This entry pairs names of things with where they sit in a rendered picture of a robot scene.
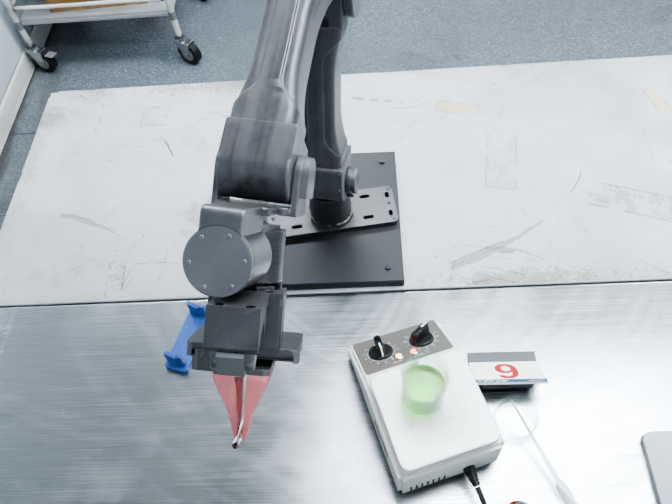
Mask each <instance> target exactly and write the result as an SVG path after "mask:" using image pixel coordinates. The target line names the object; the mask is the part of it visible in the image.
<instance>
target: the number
mask: <svg viewBox="0 0 672 504"><path fill-rule="evenodd" d="M471 365H472V368H473V371H474V374H475V376H476V379H477V380H485V379H533V378H544V376H543V375H542V373H541V371H540V369H539V368H538V366H537V364H536V363H508V364H471Z"/></svg>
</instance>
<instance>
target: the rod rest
mask: <svg viewBox="0 0 672 504"><path fill-rule="evenodd" d="M187 306H188V308H189V313H188V315H187V317H186V319H185V322H184V324H183V326H182V328H181V330H180V333H179V335H178V337H177V339H176V341H175V344H174V346H173V348H172V350H171V352H168V351H165V352H164V354H163V355H164V356H165V358H166V359H167V361H166V363H165V367H166V368H167V369H168V370H171V371H175V372H180V373H184V374H188V373H189V371H190V368H191V365H192V356H189V355H187V340H188V339H189V338H190V337H191V336H192V334H193V333H194V332H195V331H196V330H197V329H198V328H199V327H200V326H201V325H205V310H206V307H205V305H204V304H200V305H196V304H194V303H193V302H191V301H188V302H187Z"/></svg>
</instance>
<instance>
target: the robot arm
mask: <svg viewBox="0 0 672 504"><path fill-rule="evenodd" d="M361 1H362V0H265V6H264V12H263V16H262V21H261V25H260V29H259V34H258V38H257V42H256V47H255V51H254V55H253V59H252V63H251V66H250V69H249V72H248V75H247V78H246V80H245V83H244V85H243V88H242V90H241V92H240V94H239V96H238V98H237V99H236V100H235V101H234V103H233V106H232V111H231V115H230V117H226V121H225V125H224V129H223V133H222V138H221V142H220V146H219V150H218V151H217V155H216V159H215V167H214V177H213V188H212V198H211V203H207V204H203V205H202V207H201V210H200V218H199V229H198V231H197V232H195V233H194V234H193V235H192V236H191V237H190V239H189V240H188V241H187V243H186V245H185V248H184V251H183V257H182V264H183V269H184V273H185V275H186V277H187V279H188V281H189V282H190V284H191V285H192V286H193V287H194V288H195V289H196V290H197V291H199V292H200V293H202V294H204V295H206V296H208V303H207V304H206V310H205V325H201V326H200V327H199V328H198V329H197V330H196V331H195V332H194V333H193V334H192V336H191V337H190V338H189V339H188V340H187V355H189V356H192V365H191V368H192V369H193V370H200V371H212V372H213V380H214V382H215V384H216V387H217V389H218V391H219V393H220V395H221V398H222V400H223V402H224V404H225V406H226V409H227V411H228V414H229V418H230V422H231V427H232V432H233V436H234V438H235V436H236V434H237V431H238V429H239V427H240V424H241V419H242V405H243V389H244V377H245V374H247V380H246V392H245V404H244V416H243V440H247V437H248V434H249V430H250V427H251V423H252V419H253V415H254V412H255V409H256V407H257V405H258V403H259V401H260V399H261V397H262V395H263V393H264V391H265V389H266V387H267V385H268V383H269V381H270V378H271V375H272V372H273V369H274V366H275V363H276V361H283V362H293V364H298V363H299V361H300V351H302V346H303V334H302V333H298V332H286V331H283V330H284V317H285V305H286V292H287V288H282V283H280V282H282V281H283V267H284V254H285V240H291V239H299V238H306V237H313V236H320V235H327V234H335V233H342V232H349V231H356V230H363V229H371V228H378V227H385V226H392V225H395V224H397V222H398V213H397V209H396V205H395V200H394V196H393V191H392V189H391V188H390V187H389V186H381V187H374V188H367V189H360V190H357V189H358V182H359V176H360V171H359V169H356V168H354V167H351V145H347V137H346V135H345V132H344V127H343V122H342V113H341V54H342V46H343V40H344V35H345V32H346V29H347V26H348V18H357V17H358V15H359V11H360V7H361ZM385 196H388V197H385ZM230 197H234V198H242V199H250V200H257V201H265V202H269V203H261V202H253V201H246V200H238V199H231V198H230ZM390 213H391V214H392V215H389V214H390ZM264 216H266V217H267V222H266V221H265V219H264Z"/></svg>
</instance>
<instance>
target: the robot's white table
mask: <svg viewBox="0 0 672 504"><path fill-rule="evenodd" d="M244 83H245V80H244V81H228V82H211V83H194V84H177V85H161V86H144V87H127V88H110V89H95V90H77V91H60V92H58V93H51V94H50V97H49V99H48V102H47V104H46V107H45V110H44V113H43V115H42V118H41V121H40V124H39V126H38V129H37V132H36V135H35V137H34V140H33V143H32V145H31V148H30V151H29V154H28V156H27V159H26V162H25V165H24V167H23V170H22V174H21V177H20V179H19V181H18V184H17V187H16V189H15V192H14V195H13V198H12V200H11V203H10V206H9V209H8V211H7V214H6V217H5V220H4V222H3V225H2V228H1V231H0V308H7V307H32V306H57V305H82V304H107V303H132V302H157V301H182V300H207V299H208V296H206V295H204V294H202V293H200V292H199V291H197V290H196V289H195V288H194V287H193V286H192V285H191V284H190V282H189V281H188V279H187V277H186V275H185V273H184V269H183V264H182V257H183V251H184V248H185V245H186V243H187V241H188V240H189V239H190V237H191V236H192V235H193V234H194V233H195V232H197V231H198V229H199V218H200V210H201V207H202V205H203V204H207V203H211V198H212V188H213V177H214V167H215V159H216V155H217V151H218V150H219V146H220V142H221V138H222V133H223V129H224V125H225V121H226V117H230V115H231V111H232V106H233V103H234V101H235V100H236V99H237V98H238V96H239V94H240V92H241V90H242V88H243V85H244ZM341 113H342V122H343V127H344V132H345V135H346V137H347V145H351V153H369V152H393V151H394V152H395V162H396V175H397V189H398V202H399V215H400V229H401V242H402V256H403V269H404V285H403V286H379V287H354V288H330V289H305V290H287V292H286V296H307V295H331V294H356V293H381V292H406V291H431V290H456V289H481V288H506V287H531V286H556V285H581V284H606V283H631V282H656V281H672V55H664V56H647V57H630V58H614V59H597V60H580V61H563V62H546V63H530V64H513V65H504V66H503V65H501V66H500V65H496V66H479V67H463V68H446V69H429V70H412V71H398V72H383V73H380V72H379V73H362V74H345V75H341Z"/></svg>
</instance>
